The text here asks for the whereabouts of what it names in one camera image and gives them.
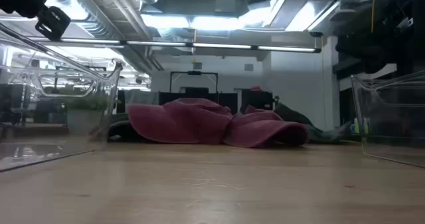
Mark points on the artificial leafy green plant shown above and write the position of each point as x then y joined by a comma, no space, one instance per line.
84,121

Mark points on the black cabinet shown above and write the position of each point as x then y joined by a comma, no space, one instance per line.
257,99

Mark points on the clear plastic bin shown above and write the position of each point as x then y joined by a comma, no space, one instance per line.
83,141
391,144

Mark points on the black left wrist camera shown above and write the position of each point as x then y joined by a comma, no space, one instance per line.
53,23

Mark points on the long ceiling light bar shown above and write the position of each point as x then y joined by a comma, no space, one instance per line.
219,46

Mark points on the black gantry frame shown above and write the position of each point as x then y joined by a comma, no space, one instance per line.
194,72

